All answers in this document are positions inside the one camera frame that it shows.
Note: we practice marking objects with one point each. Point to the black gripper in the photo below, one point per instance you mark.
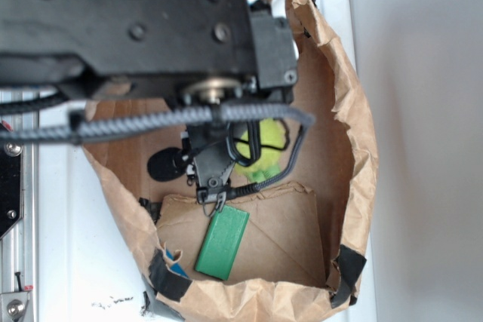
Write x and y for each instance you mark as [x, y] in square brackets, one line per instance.
[131, 49]

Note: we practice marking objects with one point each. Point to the green plush animal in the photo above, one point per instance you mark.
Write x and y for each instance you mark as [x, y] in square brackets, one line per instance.
[275, 139]

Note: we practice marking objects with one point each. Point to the brown paper bag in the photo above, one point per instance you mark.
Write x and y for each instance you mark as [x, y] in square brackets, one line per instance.
[304, 246]

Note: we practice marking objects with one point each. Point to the aluminium frame rail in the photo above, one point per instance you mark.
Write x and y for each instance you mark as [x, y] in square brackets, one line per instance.
[19, 220]

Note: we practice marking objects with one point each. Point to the green rectangular block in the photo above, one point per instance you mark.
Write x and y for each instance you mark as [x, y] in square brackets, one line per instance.
[221, 243]

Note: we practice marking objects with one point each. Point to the metal corner bracket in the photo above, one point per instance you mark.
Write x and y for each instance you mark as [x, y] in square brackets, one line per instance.
[16, 306]

